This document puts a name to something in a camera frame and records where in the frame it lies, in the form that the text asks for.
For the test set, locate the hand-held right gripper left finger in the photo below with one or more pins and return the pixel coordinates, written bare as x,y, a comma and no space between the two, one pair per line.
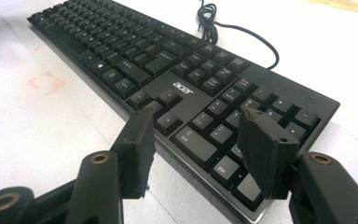
133,155

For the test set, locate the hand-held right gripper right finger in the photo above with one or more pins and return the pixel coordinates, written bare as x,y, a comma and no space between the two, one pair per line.
267,155

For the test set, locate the black computer keyboard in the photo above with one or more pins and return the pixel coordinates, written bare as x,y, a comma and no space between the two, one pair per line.
167,74

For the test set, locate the white table cover sheet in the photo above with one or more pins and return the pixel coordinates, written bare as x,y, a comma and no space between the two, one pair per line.
43,118

